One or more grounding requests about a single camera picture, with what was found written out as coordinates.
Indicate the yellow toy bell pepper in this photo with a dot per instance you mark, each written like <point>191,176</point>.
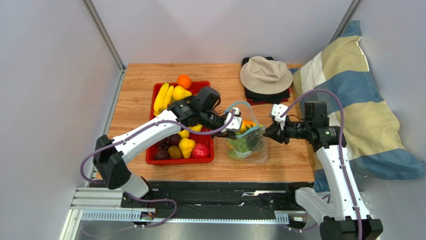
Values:
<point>186,146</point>

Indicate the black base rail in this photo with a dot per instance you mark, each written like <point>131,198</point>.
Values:
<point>215,200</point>

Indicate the clear zip top bag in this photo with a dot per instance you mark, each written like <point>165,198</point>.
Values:
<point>247,113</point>

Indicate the dark red toy plum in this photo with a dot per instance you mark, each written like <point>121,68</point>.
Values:
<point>161,154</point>

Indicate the orange toy orange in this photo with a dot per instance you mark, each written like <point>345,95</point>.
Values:
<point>184,81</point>

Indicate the beige bucket hat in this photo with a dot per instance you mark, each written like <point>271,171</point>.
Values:
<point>264,76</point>

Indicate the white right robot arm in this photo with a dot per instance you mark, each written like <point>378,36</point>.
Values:
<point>347,218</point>

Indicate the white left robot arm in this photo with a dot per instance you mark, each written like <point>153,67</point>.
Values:
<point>111,155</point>

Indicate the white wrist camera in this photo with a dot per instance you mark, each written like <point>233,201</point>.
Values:
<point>278,115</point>
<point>233,120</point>

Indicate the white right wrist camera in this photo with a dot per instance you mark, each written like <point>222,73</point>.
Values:
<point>278,115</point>

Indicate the orange toy pineapple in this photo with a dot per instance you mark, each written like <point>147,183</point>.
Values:
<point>255,140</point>

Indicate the yellow toy banana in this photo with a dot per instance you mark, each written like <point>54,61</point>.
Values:
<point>163,98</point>

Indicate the red toy strawberry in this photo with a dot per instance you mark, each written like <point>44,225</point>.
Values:
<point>201,151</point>

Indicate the brown toy kiwi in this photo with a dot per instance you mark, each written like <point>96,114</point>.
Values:
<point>175,152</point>

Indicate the yellow toy pear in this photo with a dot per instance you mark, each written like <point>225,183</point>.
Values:
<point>180,93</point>

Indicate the orange toy mango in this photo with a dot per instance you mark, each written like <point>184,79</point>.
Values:
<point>246,125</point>

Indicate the yellow toy bananas bunch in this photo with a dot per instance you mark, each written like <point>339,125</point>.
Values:
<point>186,134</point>

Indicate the dark red folded cloth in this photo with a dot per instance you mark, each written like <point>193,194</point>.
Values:
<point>254,98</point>

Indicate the green toy grapes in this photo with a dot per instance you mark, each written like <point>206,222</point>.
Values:
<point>240,145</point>

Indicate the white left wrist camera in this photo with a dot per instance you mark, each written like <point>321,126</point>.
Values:
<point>233,120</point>

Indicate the red plastic tray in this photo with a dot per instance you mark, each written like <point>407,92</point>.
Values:
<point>203,139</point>

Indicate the dark purple toy grapes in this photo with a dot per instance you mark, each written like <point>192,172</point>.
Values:
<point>166,143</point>

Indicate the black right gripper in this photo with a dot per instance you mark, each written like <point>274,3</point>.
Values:
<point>279,130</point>

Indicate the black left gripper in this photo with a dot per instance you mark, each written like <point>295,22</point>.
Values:
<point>227,134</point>

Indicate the green toy cucumber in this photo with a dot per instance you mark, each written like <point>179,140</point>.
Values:
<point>233,155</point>

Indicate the striped pillow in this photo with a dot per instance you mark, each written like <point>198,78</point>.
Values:
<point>340,76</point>

